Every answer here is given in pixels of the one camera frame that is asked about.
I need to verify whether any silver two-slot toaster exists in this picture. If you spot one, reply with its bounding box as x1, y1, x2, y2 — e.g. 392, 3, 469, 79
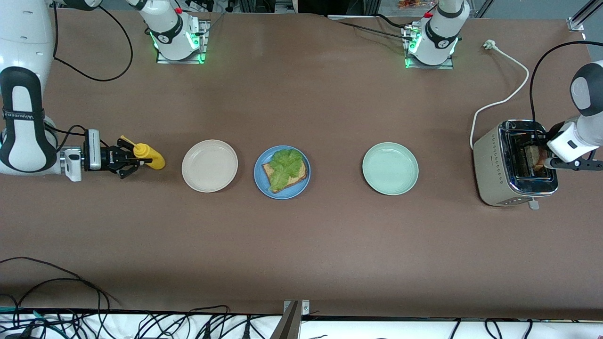
473, 119, 559, 210

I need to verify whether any aluminium frame corner profile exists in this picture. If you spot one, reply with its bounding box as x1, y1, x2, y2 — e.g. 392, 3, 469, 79
567, 0, 603, 32

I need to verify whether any black looped cable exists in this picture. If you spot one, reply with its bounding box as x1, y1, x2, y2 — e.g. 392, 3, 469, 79
14, 278, 103, 330

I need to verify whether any blue round plate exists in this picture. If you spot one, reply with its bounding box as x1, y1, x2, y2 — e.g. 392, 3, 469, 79
254, 145, 311, 200

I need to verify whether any black base supply cable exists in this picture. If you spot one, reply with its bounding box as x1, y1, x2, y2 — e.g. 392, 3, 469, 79
329, 14, 416, 42

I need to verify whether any beige round plate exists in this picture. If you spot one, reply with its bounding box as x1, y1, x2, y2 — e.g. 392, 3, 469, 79
181, 139, 238, 193

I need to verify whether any green lettuce leaf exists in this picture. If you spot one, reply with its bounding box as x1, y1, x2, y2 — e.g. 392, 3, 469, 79
269, 149, 304, 193

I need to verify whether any brown bread slice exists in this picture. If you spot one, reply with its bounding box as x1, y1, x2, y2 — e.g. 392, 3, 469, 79
262, 158, 309, 194
524, 145, 547, 171

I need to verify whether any aluminium profile bracket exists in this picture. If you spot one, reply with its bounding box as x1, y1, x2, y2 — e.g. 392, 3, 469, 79
271, 299, 310, 339

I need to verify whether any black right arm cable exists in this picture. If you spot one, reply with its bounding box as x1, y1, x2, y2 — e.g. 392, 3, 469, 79
45, 0, 134, 152

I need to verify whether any white toaster power cable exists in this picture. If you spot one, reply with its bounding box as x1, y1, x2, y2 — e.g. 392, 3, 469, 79
470, 40, 530, 150

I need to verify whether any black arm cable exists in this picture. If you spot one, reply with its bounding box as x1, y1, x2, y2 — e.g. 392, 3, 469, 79
530, 40, 603, 142
45, 0, 134, 152

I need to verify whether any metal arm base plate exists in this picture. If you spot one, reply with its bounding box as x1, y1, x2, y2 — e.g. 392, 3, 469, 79
156, 19, 208, 65
403, 26, 456, 70

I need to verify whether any yellow mustard squeeze bottle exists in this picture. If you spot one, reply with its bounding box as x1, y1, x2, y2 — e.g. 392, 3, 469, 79
121, 136, 166, 170

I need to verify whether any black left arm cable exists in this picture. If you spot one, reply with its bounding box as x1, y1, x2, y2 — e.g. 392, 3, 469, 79
530, 40, 603, 142

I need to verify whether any long black table cable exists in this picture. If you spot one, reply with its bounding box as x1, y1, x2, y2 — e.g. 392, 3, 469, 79
0, 257, 119, 309

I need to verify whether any pale green round plate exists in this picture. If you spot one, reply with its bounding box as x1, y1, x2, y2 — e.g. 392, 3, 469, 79
362, 142, 419, 196

